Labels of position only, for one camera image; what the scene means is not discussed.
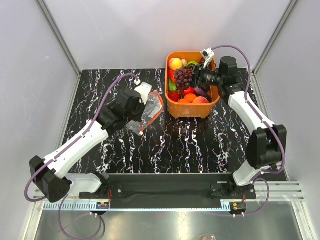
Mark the peach fruit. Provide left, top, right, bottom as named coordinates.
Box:
left=168, top=57, right=183, bottom=71
left=192, top=96, right=210, bottom=104

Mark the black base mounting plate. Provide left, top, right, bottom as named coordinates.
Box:
left=93, top=173, right=257, bottom=200

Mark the peach top fruit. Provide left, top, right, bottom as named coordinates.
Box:
left=168, top=57, right=183, bottom=71

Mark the grey slotted cable duct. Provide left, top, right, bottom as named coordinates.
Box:
left=43, top=200, right=232, bottom=213

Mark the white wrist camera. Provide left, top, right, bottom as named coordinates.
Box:
left=200, top=48, right=215, bottom=68
left=134, top=82, right=152, bottom=105

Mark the red tomato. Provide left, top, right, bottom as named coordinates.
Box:
left=183, top=87, right=195, bottom=96

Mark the purple eggplant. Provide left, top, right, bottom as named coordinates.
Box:
left=194, top=87, right=211, bottom=102

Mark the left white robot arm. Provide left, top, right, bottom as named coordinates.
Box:
left=29, top=82, right=152, bottom=203

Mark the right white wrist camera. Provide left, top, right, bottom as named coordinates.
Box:
left=200, top=48, right=215, bottom=68

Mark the purple grape bunch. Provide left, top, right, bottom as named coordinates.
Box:
left=174, top=67, right=193, bottom=91

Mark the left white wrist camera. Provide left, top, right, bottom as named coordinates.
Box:
left=134, top=82, right=152, bottom=105

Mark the orange plastic basket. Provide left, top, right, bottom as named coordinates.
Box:
left=164, top=51, right=220, bottom=119

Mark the clear orange zip bag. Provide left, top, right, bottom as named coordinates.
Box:
left=126, top=90, right=164, bottom=136

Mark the red orange mango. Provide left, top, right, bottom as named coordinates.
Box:
left=168, top=69, right=176, bottom=83

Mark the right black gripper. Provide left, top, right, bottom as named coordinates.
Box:
left=179, top=62, right=224, bottom=90

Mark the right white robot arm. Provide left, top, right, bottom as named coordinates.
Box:
left=194, top=56, right=287, bottom=199

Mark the peach front fruit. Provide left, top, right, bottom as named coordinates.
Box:
left=192, top=96, right=210, bottom=104

